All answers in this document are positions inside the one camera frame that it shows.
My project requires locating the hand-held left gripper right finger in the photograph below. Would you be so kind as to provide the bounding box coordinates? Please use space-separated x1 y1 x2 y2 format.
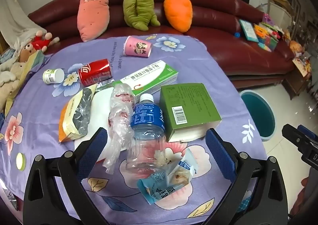
199 128 290 225

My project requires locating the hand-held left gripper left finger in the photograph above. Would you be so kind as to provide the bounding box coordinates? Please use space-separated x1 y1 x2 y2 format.
23 127 111 225

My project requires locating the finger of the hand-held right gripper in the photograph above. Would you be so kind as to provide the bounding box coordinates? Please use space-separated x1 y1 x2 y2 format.
282 124 308 152
298 126 318 142

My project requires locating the clear plastic bottle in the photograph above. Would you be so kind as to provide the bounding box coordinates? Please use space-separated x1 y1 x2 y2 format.
103 84 136 174

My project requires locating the orange cream snack bag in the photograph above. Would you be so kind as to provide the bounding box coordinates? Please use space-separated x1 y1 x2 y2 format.
58 83 98 143

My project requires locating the white tissue paper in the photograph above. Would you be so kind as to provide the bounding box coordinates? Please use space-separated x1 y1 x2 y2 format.
75 89 130 161

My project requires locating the teal trash bin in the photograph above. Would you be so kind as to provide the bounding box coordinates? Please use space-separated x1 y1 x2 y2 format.
239 89 277 142

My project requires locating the clear water bottle blue label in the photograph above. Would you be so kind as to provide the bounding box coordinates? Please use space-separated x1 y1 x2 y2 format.
125 93 167 173

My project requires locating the green cardboard box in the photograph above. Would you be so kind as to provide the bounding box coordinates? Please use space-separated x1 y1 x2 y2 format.
159 83 222 143

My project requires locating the silver foil piece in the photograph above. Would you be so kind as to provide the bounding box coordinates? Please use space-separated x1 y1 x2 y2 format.
96 80 115 91

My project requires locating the light blue snack wrapper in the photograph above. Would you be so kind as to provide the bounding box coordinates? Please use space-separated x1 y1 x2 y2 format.
137 148 198 205

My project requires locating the red soda can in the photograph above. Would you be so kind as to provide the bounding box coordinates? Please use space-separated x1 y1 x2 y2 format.
78 59 113 88

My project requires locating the small white plastic jar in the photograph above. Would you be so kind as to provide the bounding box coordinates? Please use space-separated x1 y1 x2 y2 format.
42 68 65 84

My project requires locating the green white medicine box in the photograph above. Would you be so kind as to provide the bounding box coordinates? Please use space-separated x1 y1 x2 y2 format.
113 60 179 96

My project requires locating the pink paper cup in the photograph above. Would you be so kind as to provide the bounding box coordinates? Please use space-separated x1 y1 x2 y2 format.
124 36 152 58

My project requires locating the wooden side table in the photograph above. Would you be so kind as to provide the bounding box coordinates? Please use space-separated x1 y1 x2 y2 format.
283 66 311 99

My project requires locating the clutter of colourful packets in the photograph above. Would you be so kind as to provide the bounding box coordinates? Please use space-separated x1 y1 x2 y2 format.
289 40 313 76

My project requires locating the round yellow green disc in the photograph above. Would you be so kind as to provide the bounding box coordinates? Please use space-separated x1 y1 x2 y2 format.
16 152 26 171

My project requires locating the purple floral tablecloth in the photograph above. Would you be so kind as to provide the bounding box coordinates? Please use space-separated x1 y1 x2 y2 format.
0 34 267 225

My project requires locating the yellow green cloth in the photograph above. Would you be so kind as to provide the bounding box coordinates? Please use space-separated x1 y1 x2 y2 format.
25 50 45 86

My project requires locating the pile of colourful toys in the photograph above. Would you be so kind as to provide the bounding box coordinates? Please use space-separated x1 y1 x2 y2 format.
253 14 286 51

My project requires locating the dark red leather sofa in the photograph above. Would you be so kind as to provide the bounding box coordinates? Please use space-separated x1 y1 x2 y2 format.
27 0 311 91

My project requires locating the beige plush toy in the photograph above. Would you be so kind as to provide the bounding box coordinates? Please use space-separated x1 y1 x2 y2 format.
0 62 28 113

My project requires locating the brown teddy bear plush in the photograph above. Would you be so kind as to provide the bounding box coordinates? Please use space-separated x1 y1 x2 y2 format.
19 43 38 63

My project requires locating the blue picture book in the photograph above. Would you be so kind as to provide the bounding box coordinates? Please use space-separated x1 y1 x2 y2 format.
239 19 259 42

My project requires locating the red teddy bear plush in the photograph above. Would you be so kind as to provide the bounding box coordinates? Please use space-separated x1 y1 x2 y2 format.
31 31 60 53

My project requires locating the pink bunny plush pillow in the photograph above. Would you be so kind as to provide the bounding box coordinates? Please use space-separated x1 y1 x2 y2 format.
77 0 110 42

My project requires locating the orange carrot plush toy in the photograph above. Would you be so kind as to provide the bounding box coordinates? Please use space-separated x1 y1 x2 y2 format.
163 0 193 33

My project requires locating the green plush toy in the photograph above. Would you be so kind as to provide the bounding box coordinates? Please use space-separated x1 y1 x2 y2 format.
123 0 161 31

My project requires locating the white cloth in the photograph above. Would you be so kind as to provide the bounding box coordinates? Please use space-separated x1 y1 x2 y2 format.
0 0 45 49

